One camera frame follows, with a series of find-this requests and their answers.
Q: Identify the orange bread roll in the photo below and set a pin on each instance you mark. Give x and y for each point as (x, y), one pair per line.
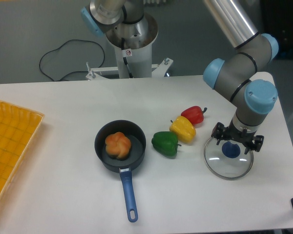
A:
(117, 146)

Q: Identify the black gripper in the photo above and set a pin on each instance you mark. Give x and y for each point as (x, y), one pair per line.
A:
(244, 136)

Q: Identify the red bell pepper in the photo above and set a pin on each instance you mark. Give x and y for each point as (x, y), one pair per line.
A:
(194, 114)

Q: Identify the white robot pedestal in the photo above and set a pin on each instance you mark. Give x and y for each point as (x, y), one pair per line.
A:
(132, 44)

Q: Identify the yellow woven basket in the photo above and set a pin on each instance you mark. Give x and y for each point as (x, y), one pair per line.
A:
(18, 127)

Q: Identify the green bell pepper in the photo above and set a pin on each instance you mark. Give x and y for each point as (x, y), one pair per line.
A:
(166, 143)

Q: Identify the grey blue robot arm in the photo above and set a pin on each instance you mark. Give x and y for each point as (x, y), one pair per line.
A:
(232, 78)

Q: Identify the glass pot lid blue knob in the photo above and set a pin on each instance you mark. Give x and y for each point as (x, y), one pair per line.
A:
(226, 159)

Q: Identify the dark pot blue handle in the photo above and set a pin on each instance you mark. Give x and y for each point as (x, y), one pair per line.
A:
(123, 167)

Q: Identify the yellow bell pepper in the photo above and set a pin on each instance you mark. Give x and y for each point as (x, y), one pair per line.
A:
(183, 128)

